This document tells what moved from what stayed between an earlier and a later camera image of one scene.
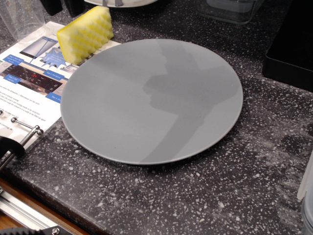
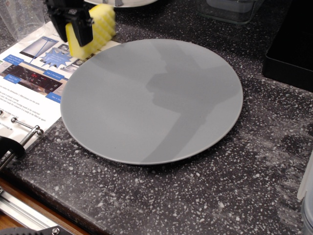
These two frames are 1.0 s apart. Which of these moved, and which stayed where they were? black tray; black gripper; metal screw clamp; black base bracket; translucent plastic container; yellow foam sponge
Moved: black gripper; yellow foam sponge
Stayed: translucent plastic container; black base bracket; metal screw clamp; black tray
